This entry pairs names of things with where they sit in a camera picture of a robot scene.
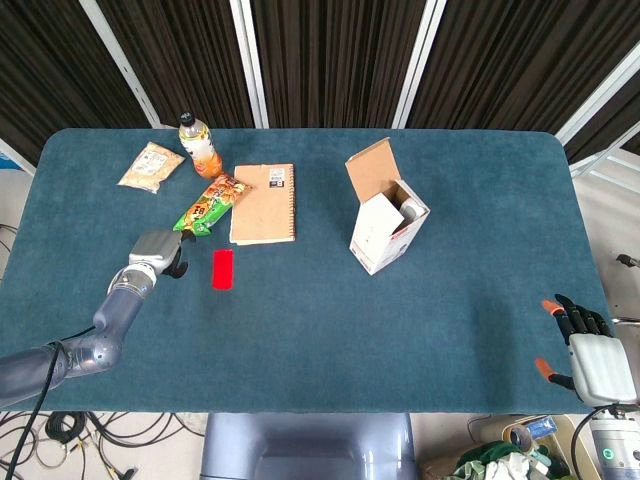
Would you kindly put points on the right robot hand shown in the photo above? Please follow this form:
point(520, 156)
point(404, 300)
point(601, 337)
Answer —
point(597, 360)

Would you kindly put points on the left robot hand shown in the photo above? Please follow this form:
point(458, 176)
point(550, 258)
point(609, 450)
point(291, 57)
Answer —
point(152, 248)

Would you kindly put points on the small red block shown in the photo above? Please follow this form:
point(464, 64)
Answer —
point(223, 269)

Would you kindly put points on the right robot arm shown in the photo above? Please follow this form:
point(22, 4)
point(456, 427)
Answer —
point(618, 442)

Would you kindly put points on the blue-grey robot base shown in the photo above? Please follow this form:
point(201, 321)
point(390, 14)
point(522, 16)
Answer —
point(309, 446)

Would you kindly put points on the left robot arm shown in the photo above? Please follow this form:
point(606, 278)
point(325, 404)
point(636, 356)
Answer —
point(80, 330)

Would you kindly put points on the green orange snack bag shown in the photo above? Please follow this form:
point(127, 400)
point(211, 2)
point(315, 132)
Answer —
point(212, 206)

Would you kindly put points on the beige grain packet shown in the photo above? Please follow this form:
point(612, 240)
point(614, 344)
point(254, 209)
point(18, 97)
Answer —
point(151, 166)

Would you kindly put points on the cardboard bin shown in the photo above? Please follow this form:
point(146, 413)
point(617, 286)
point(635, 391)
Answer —
point(525, 445)

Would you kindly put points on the orange drink bottle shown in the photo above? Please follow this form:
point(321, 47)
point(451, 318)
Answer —
point(200, 146)

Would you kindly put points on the brown kraft spiral notebook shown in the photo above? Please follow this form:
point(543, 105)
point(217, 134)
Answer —
point(264, 204)

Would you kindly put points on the green cloth pile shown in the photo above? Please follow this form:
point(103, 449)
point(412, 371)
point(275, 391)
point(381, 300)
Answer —
point(495, 462)

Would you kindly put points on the blue table mat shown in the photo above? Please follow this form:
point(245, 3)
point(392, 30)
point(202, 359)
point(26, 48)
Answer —
point(320, 320)

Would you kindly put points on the open white cardboard box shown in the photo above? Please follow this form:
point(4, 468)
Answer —
point(387, 210)

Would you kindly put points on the white object inside box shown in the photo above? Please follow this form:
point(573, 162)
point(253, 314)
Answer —
point(411, 207)

